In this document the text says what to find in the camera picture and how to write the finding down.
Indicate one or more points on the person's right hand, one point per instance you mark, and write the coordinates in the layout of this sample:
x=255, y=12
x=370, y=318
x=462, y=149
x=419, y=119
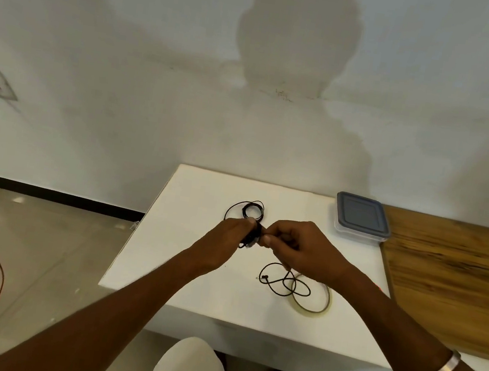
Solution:
x=311, y=256

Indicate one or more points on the person's left hand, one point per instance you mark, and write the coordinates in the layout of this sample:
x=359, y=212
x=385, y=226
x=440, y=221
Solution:
x=218, y=245

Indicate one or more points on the clear tape roll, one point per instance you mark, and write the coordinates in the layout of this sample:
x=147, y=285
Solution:
x=308, y=311

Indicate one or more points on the container with grey lid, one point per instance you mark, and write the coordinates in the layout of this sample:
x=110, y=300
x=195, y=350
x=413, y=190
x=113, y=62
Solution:
x=362, y=215

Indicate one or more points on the person's right forearm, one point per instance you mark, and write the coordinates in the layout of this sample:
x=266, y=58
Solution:
x=420, y=353

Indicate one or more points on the person's left forearm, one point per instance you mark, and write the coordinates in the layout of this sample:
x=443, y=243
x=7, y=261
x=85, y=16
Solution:
x=92, y=329

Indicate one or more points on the small clear plastic scrap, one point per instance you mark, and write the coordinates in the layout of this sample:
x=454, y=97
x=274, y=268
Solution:
x=134, y=225

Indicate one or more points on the brown wooden board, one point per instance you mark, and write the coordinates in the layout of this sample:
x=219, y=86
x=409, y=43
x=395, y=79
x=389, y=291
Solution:
x=453, y=280

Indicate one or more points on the black skirting board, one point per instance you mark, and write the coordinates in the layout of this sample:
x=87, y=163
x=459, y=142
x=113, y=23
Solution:
x=65, y=200

